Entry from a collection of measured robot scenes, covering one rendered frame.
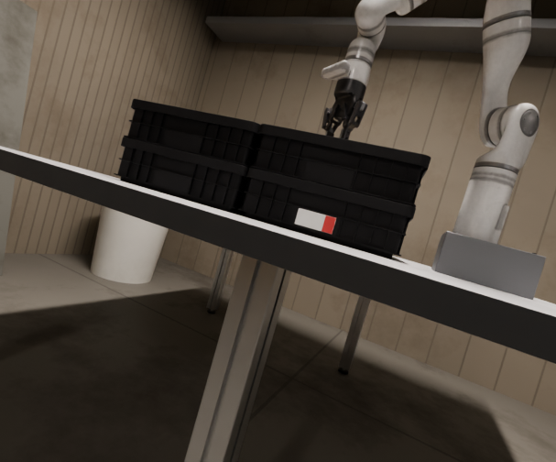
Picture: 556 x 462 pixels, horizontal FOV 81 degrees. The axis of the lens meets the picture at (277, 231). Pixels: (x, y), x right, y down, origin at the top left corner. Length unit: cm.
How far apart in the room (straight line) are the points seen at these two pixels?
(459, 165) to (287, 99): 157
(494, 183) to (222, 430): 75
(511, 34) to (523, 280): 53
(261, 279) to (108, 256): 212
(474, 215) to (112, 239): 217
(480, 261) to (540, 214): 201
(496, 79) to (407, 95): 205
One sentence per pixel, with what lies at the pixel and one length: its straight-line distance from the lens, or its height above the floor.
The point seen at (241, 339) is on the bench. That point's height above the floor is 54.
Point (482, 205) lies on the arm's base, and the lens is 89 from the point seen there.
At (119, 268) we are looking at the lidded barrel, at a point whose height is 10.
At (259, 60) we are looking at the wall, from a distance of 358.
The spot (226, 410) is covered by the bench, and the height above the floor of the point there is 44.
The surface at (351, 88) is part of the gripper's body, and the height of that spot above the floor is 107.
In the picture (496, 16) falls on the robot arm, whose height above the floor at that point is 128.
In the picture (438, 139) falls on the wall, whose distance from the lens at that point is 287.
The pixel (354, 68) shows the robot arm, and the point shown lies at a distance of 90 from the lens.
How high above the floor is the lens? 71
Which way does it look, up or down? 2 degrees down
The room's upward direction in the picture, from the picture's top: 16 degrees clockwise
